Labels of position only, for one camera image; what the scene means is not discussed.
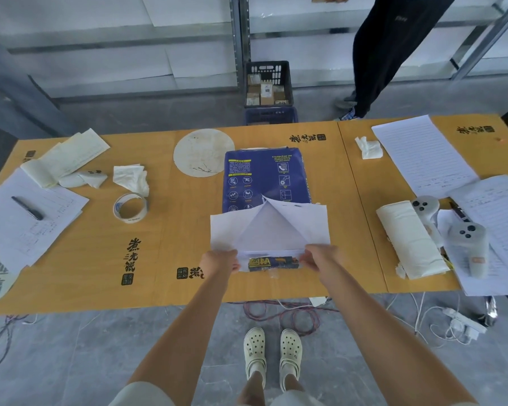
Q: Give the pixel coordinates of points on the person's left forearm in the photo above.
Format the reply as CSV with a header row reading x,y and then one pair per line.
x,y
178,334

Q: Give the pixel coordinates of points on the round white sticker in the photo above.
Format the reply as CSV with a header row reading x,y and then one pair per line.
x,y
201,152

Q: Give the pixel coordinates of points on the person's left hand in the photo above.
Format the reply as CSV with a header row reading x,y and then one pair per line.
x,y
218,264

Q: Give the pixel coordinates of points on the person's right leg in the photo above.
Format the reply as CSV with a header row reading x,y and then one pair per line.
x,y
293,382

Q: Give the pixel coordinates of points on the person's left leg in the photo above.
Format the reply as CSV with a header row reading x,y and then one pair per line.
x,y
252,391

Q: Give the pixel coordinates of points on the group of small cardboard boxes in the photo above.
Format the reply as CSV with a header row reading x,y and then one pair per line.
x,y
264,90

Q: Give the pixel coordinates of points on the white form sheets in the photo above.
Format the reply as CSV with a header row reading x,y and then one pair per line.
x,y
503,207
46,232

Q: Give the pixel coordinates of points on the white tape roll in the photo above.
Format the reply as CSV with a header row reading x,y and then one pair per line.
x,y
129,218

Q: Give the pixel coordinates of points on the white power strip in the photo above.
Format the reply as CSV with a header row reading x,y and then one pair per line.
x,y
317,301
461,321

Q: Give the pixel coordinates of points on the person's right forearm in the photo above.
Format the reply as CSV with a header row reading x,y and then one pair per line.
x,y
381,334

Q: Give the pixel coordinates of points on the person's right hand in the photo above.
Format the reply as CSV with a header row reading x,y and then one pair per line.
x,y
328,262

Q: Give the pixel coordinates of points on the person's grey shorts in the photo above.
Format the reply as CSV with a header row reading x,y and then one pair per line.
x,y
298,399

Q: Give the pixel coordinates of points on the blue plastic crate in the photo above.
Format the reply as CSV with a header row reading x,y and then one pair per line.
x,y
279,116

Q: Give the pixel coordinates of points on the person's leg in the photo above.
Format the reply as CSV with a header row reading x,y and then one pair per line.
x,y
293,382
252,391

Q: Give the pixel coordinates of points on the person's left clog shoe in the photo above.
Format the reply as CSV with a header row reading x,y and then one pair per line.
x,y
255,350

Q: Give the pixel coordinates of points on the grey metal rack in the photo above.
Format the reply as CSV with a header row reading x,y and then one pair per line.
x,y
245,38
491,37
234,46

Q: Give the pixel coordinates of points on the lined paper sheet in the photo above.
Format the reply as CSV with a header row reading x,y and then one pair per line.
x,y
423,156

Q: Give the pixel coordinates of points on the black pen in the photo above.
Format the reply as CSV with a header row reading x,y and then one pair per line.
x,y
457,211
27,208

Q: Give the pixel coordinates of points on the white game controller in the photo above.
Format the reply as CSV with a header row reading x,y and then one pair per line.
x,y
470,241
425,205

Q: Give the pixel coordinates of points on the person's right clog shoe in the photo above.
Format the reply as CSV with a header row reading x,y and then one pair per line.
x,y
291,350

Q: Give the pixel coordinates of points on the blue paper ream package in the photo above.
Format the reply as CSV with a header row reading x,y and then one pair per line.
x,y
258,177

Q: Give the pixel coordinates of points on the crumpled white tissue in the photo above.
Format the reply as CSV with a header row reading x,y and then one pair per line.
x,y
370,148
131,179
86,179

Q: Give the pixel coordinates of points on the black chrome-legged chair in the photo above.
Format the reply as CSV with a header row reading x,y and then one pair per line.
x,y
491,310

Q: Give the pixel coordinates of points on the person's clog shoe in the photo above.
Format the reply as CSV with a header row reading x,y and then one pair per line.
x,y
255,350
291,350

